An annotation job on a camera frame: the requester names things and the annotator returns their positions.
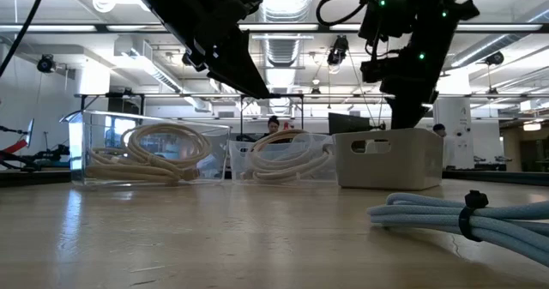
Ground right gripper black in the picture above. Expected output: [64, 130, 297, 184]
[359, 21, 455, 129]

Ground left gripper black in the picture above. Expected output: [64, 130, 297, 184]
[128, 0, 275, 99]

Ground beige usb cable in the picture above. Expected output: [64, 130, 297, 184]
[85, 123, 214, 184]
[240, 129, 336, 184]

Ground person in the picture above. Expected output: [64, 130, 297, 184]
[256, 115, 289, 144]
[431, 123, 458, 170]

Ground black monitor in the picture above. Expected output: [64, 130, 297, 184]
[328, 111, 371, 135]

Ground small clear plastic box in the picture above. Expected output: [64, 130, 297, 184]
[228, 132, 338, 184]

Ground large clear plastic box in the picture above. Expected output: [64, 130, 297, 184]
[59, 110, 232, 188]

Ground white plastic handled bin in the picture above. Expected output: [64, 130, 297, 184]
[332, 128, 445, 191]

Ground black hanging camera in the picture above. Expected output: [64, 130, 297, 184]
[484, 51, 506, 67]
[326, 34, 350, 67]
[36, 53, 57, 75]

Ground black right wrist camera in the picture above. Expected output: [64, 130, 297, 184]
[359, 0, 413, 41]

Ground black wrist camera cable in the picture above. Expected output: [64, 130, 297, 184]
[316, 0, 374, 27]

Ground light blue bundled usb cable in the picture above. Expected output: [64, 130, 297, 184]
[366, 189, 549, 268]

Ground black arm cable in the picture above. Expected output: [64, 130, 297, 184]
[0, 0, 51, 78]

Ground black aluminium table frame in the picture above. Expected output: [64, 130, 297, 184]
[0, 168, 549, 189]

